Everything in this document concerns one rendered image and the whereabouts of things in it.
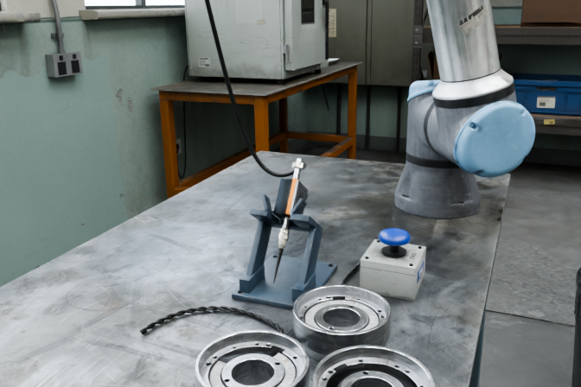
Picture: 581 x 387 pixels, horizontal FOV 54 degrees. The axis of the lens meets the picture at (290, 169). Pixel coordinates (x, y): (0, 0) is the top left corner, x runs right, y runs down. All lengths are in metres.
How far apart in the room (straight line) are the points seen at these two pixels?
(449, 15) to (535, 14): 3.08
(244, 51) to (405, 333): 2.30
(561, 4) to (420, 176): 2.99
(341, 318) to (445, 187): 0.41
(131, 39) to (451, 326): 2.36
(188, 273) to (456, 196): 0.48
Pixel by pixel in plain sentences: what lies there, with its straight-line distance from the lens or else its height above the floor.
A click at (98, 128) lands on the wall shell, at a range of 2.67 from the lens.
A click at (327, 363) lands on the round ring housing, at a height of 0.84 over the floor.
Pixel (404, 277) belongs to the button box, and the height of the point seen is 0.83.
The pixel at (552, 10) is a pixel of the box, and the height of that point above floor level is 1.10.
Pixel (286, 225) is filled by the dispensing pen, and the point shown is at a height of 0.88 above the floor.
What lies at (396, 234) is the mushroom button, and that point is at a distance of 0.73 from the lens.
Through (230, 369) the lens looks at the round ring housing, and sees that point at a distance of 0.56.
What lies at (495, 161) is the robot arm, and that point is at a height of 0.94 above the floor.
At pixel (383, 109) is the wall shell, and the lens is 4.66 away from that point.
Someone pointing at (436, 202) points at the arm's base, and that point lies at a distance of 1.00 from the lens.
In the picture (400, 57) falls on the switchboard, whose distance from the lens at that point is 4.33.
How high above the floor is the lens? 1.16
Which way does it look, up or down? 16 degrees down
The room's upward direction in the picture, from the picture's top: 1 degrees counter-clockwise
